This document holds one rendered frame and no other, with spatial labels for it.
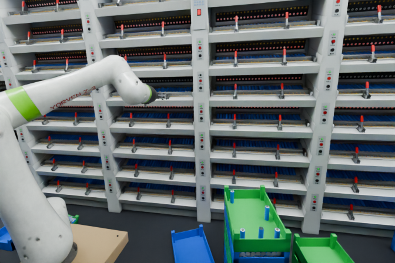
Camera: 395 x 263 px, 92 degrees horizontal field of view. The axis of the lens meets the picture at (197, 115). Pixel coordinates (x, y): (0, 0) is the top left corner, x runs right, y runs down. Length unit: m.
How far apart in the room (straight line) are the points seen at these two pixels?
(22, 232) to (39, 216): 0.05
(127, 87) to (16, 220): 0.50
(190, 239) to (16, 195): 1.02
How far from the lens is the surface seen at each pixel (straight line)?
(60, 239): 0.80
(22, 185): 0.72
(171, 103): 1.24
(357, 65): 1.33
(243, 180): 1.40
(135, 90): 0.81
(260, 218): 1.00
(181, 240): 1.45
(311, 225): 1.59
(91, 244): 1.09
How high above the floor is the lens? 1.03
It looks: 12 degrees down
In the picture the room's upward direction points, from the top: 1 degrees counter-clockwise
